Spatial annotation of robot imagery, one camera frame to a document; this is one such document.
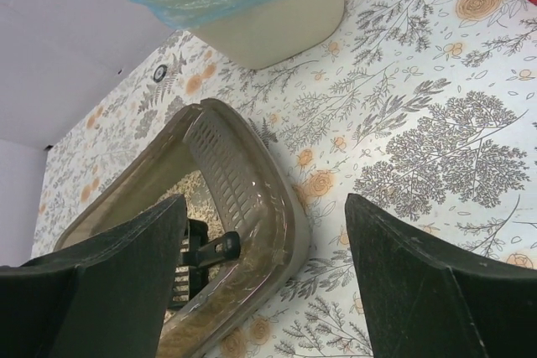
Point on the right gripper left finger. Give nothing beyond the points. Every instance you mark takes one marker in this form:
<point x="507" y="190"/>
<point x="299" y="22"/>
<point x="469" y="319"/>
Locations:
<point x="102" y="297"/>

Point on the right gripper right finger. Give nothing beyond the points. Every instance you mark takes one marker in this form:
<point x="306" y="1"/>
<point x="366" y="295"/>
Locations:
<point x="424" y="297"/>

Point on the black litter scoop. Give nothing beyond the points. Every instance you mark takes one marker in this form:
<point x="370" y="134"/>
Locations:
<point x="197" y="256"/>

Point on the brown plastic litter box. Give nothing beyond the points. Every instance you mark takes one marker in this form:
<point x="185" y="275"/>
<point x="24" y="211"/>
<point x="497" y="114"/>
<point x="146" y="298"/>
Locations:
<point x="251" y="197"/>

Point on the floral table mat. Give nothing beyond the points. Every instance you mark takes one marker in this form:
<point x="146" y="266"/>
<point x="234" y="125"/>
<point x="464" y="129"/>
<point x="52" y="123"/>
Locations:
<point x="425" y="107"/>

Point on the beige trash bin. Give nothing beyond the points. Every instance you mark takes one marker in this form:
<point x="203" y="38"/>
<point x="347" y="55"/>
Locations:
<point x="267" y="34"/>

